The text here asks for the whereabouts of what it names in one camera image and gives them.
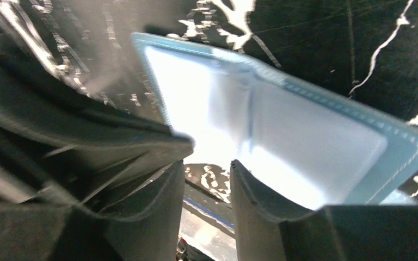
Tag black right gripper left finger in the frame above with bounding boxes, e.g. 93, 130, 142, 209
0, 161, 185, 260

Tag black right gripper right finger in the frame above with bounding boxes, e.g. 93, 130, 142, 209
230, 160, 418, 260

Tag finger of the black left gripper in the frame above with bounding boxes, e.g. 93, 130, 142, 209
0, 30, 193, 212

